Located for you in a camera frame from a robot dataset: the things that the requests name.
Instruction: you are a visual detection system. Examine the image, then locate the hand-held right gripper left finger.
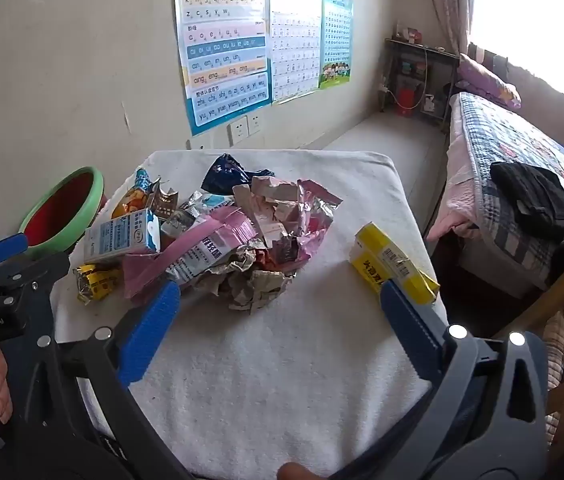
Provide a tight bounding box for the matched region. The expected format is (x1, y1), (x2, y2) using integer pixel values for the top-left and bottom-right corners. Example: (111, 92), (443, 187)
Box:
(26, 280), (197, 480)

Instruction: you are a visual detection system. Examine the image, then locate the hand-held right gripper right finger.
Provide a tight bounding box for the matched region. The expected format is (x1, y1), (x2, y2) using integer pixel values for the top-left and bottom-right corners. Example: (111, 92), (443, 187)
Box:
(332, 279), (550, 480)

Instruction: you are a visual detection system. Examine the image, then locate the red bin with green rim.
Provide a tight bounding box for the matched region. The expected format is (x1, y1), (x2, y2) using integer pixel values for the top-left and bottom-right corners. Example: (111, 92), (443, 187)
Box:
(18, 166), (107, 261)

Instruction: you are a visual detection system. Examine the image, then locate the silver and teal wrapper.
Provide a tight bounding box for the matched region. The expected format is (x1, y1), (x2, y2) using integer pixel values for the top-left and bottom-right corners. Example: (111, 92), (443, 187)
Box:
(162, 191), (235, 233)

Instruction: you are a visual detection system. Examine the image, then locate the gold foil wrapper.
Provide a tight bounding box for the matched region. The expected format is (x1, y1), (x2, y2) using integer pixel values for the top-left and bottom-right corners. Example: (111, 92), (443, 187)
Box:
(72, 264), (123, 306)

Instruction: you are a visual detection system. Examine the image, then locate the yellow cardboard box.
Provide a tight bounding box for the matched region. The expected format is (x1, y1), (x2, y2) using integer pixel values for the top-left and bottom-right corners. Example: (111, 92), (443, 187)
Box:
(349, 222), (440, 306)

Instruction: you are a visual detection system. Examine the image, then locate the white and blue carton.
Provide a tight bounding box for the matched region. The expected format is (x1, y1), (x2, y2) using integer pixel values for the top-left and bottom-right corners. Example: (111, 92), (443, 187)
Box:
(83, 208), (161, 264)

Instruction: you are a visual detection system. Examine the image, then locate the grey crumpled paper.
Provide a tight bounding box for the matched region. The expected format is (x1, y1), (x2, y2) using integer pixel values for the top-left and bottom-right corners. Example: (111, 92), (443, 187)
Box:
(189, 252), (295, 316)

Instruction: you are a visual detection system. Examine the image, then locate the large pink bag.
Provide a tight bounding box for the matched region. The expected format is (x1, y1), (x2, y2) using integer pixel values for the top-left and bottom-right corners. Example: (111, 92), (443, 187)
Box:
(122, 205), (260, 306)

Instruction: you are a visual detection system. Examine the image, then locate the orange snack packet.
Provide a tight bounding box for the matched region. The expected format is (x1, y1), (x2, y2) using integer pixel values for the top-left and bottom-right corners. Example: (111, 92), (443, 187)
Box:
(110, 167), (155, 219)

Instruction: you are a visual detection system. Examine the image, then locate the brown foil packet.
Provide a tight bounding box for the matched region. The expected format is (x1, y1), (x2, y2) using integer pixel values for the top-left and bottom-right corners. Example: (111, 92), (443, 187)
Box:
(149, 177), (180, 223)

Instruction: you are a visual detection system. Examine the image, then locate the pink bedsheet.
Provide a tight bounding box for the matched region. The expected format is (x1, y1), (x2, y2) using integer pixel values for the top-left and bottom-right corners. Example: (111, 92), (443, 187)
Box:
(424, 132), (483, 243)

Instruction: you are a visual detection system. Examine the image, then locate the white towel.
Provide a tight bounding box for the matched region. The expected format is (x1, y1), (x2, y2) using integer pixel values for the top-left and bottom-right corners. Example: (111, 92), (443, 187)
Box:
(52, 149), (450, 480)

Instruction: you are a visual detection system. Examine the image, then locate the dark blue wrapper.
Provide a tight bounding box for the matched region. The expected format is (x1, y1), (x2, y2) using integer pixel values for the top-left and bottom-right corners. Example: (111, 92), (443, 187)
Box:
(201, 153), (275, 193)

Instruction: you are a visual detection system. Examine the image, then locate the pale pink crumpled paper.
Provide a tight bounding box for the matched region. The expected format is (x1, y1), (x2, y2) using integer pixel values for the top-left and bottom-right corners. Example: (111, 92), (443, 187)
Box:
(233, 175), (303, 256)

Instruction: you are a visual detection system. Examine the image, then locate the black clothing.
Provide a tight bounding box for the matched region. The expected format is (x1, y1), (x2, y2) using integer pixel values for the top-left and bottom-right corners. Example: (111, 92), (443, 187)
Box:
(489, 161), (564, 241)

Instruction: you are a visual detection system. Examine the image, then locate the patchwork quilt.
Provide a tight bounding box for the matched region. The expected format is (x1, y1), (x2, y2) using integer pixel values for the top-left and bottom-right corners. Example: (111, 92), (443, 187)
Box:
(454, 91), (564, 281)

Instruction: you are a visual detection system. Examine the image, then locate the red container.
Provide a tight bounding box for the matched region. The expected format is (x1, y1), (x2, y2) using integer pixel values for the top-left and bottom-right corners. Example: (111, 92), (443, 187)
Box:
(396, 87), (415, 117)

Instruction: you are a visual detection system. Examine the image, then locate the purple pillow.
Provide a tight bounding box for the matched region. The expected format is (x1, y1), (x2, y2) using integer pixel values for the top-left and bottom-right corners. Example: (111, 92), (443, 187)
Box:
(457, 52), (522, 110)

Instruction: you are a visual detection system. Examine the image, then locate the dark metal shelf rack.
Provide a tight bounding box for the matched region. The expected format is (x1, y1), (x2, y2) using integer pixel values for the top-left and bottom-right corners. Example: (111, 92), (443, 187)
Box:
(382, 35), (460, 128)

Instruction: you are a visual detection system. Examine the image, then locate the patterned curtain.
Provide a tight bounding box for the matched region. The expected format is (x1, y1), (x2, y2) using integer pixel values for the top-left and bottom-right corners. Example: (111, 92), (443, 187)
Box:
(424, 0), (478, 56)

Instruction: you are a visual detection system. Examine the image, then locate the bright window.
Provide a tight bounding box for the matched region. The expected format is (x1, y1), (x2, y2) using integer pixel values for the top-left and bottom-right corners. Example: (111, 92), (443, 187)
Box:
(469, 0), (564, 106)

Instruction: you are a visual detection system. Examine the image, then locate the white blank wall plate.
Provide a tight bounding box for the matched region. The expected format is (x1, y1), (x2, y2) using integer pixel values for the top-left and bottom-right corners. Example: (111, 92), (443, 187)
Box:
(185, 132), (213, 152)

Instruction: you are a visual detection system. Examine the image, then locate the colourful striped wall poster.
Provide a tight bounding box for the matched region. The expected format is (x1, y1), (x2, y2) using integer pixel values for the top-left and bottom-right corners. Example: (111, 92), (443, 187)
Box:
(172, 0), (273, 137)

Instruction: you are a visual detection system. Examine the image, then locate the blue green wall poster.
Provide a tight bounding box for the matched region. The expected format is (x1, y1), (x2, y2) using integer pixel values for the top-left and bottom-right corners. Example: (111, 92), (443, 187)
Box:
(318, 0), (354, 90)

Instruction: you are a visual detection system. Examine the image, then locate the white chart wall poster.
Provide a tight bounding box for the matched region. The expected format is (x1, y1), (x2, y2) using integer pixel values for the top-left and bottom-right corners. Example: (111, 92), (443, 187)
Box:
(267, 0), (323, 106)

